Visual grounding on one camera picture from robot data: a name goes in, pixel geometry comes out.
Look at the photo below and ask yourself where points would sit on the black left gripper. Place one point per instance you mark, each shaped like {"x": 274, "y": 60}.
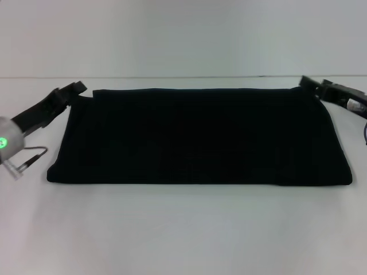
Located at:
{"x": 40, "y": 110}

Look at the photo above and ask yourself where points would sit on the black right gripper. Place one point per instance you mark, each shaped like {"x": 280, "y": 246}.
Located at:
{"x": 341, "y": 94}

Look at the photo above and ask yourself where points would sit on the black shirt with FREE print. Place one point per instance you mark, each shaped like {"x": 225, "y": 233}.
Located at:
{"x": 200, "y": 137}

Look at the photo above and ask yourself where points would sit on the silver right wrist connector plug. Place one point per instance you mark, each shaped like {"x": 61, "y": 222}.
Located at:
{"x": 355, "y": 105}

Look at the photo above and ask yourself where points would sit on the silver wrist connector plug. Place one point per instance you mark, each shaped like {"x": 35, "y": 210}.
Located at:
{"x": 355, "y": 105}
{"x": 15, "y": 169}

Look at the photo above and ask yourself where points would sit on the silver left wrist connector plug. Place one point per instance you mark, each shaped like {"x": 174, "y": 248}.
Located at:
{"x": 15, "y": 169}

